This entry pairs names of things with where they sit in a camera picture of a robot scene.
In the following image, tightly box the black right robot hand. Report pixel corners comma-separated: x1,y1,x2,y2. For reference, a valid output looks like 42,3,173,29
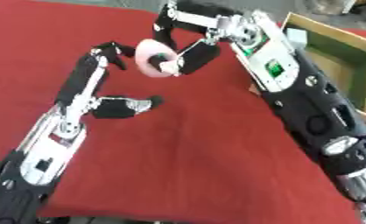
146,0,244,78

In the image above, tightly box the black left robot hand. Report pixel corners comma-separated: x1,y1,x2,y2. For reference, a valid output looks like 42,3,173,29
54,40,166,120

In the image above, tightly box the pink round toy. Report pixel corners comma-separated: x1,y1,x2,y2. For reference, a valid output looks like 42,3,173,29
134,38,182,79

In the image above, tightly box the tan cardboard box green inside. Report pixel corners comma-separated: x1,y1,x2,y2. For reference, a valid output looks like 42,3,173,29
247,11,366,119

